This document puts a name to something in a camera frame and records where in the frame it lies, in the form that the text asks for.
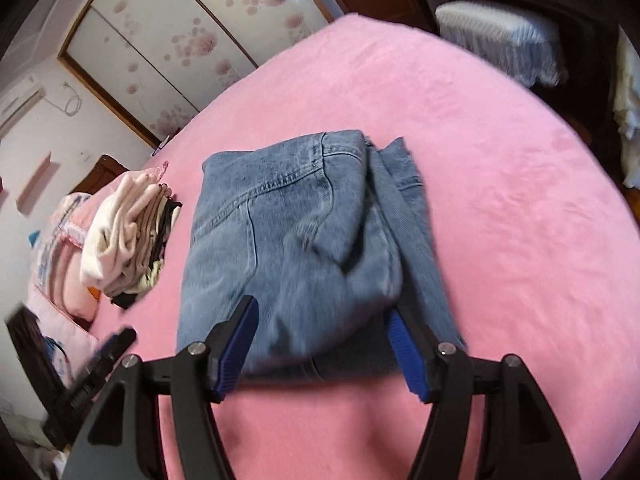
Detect blue denim jeans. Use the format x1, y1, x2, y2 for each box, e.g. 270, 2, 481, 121
177, 130, 462, 382

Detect stack of folded clothes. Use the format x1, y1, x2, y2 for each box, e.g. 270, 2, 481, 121
72, 162, 182, 310

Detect pink pillow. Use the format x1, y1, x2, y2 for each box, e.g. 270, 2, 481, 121
26, 193, 99, 387

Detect white covered stool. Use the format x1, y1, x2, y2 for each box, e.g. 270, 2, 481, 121
435, 0, 568, 88

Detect white lace cover cloth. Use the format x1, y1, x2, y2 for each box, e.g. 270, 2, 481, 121
613, 28, 640, 188

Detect white air conditioner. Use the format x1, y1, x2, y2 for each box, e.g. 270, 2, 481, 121
0, 74, 46, 136

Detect floral sliding wardrobe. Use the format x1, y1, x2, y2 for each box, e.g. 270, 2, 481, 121
58, 0, 333, 148

